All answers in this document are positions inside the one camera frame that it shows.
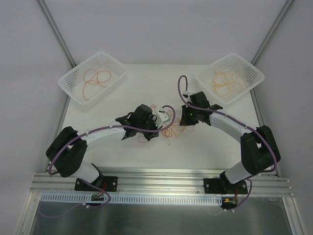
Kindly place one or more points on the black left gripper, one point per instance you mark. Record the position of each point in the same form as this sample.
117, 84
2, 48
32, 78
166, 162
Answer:
151, 125

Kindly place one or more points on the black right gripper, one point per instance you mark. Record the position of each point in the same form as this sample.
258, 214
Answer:
184, 115

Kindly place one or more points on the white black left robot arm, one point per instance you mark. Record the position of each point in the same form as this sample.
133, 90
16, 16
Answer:
70, 145

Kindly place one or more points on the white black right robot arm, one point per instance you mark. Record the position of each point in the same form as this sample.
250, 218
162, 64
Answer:
258, 148

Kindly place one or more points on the white plastic basket right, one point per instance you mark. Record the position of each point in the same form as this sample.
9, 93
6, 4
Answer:
229, 78

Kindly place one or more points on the white plastic basket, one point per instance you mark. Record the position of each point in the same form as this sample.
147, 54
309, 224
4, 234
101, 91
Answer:
229, 78
92, 80

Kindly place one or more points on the white plastic basket left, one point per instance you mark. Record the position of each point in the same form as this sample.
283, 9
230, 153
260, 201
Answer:
92, 80

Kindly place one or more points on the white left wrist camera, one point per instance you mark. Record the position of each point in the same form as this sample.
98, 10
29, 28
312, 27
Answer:
162, 116

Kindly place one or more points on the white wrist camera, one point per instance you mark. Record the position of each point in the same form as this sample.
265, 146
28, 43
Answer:
186, 94
162, 116

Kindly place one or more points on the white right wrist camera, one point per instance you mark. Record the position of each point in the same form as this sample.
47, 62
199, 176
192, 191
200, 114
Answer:
186, 94

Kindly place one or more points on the aluminium table frame rail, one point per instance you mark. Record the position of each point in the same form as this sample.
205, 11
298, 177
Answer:
164, 182

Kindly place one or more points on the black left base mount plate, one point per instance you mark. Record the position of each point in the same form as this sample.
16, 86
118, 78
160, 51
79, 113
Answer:
108, 183

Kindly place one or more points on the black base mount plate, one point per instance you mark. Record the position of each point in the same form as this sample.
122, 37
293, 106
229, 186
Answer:
108, 183
220, 186

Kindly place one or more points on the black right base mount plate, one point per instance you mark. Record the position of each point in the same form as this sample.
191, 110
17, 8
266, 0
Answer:
220, 186

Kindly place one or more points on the white slotted cable duct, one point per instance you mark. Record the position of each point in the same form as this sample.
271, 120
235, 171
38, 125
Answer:
133, 199

